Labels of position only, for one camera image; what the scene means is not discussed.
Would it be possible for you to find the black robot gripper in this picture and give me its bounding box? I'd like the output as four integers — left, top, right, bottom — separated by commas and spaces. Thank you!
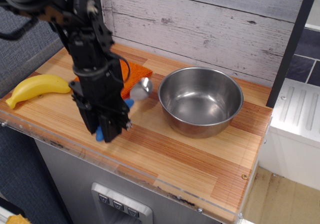
69, 58, 130, 143

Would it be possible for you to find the blue handled metal spoon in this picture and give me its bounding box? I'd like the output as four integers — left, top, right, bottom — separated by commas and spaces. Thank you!
96, 77, 153, 141

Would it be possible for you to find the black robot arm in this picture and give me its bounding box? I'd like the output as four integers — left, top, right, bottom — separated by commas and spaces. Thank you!
0, 0, 131, 143

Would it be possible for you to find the clear acrylic edge guard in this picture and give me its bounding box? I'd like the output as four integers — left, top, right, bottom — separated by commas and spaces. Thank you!
0, 103, 272, 224

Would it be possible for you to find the orange folded cloth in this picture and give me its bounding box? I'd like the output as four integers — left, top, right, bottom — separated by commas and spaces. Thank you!
68, 59, 153, 102

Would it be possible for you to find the grey toy fridge cabinet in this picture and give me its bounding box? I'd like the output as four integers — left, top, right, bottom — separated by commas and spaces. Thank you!
35, 140, 238, 224

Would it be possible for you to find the yellow plastic banana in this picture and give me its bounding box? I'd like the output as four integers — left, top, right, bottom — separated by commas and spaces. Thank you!
6, 74, 71, 109

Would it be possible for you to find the stainless steel pot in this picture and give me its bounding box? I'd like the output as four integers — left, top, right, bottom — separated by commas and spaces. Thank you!
157, 67, 244, 138

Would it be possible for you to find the yellow object bottom corner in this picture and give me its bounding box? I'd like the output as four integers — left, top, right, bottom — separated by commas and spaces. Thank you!
6, 215, 31, 224

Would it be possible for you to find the white toy sink unit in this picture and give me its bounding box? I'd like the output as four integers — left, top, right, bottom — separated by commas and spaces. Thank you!
258, 79, 320, 190

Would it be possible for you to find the black vertical frame post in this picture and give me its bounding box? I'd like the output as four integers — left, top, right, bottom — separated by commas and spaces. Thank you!
266, 0, 315, 108

